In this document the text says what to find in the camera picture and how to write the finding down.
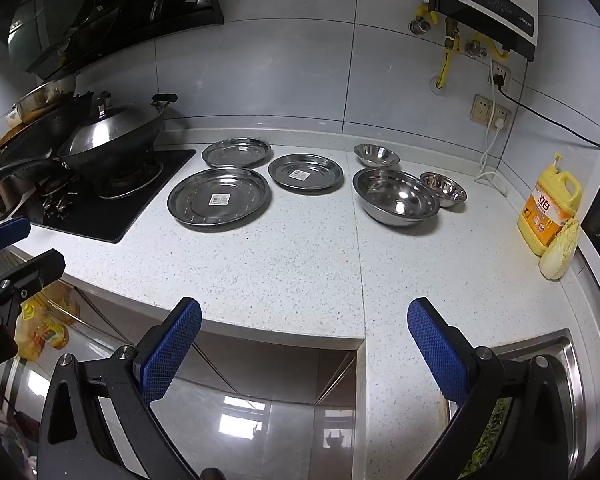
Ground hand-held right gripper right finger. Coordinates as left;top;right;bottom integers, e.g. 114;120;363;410
406;297;581;480

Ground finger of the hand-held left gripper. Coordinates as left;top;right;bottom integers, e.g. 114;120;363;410
0;249;66;331
0;216;32;257

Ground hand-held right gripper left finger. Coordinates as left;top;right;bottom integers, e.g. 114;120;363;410
39;296;203;480

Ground large steel plate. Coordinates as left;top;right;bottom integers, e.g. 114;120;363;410
167;166;272;232

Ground small steel bowl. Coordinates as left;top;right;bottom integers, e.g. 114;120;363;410
353;143;401;168
420;171;467;208

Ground medium plain steel plate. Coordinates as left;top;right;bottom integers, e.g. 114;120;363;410
201;137;272;169

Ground medium labelled steel plate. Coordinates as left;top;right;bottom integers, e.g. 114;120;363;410
267;153;344;193

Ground yellow plastic bag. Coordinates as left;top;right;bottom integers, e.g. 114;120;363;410
14;285;81;363

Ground black glass gas stove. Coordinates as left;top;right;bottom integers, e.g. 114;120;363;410
10;147;197;244

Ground green vegetables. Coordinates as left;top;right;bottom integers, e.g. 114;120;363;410
457;397;513;480

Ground black frying pan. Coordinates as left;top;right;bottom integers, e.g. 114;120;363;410
0;92;98;181

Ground stainless steel sink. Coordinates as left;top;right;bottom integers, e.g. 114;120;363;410
450;327;588;480

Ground steel pan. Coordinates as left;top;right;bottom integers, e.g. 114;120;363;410
12;77;81;121

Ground black wok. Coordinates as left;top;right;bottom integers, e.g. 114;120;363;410
57;92;178;182

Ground steel wok lid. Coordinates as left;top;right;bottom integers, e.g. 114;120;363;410
69;91;166;158

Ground yellow cloth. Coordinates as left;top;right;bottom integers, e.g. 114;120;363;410
539;217;581;281

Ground yellow detergent bottle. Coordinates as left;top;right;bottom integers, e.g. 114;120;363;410
517;152;582;257

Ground black range hood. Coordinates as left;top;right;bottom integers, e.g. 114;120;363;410
0;0;225;81

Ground white water heater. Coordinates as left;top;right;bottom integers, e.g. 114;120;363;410
416;0;539;62

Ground white power cable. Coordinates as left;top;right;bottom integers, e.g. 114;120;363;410
475;125;508;196

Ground wall outlet with white plug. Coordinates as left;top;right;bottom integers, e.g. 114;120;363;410
490;102;512;132

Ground empty wall outlet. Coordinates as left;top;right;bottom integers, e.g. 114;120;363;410
471;94;493;123

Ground black power cable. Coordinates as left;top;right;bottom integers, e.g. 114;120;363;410
497;85;600;150

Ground yellow gas hose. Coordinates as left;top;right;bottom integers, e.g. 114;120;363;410
436;35;461;90

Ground wall outlet with black plug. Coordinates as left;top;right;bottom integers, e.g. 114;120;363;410
489;60;511;90

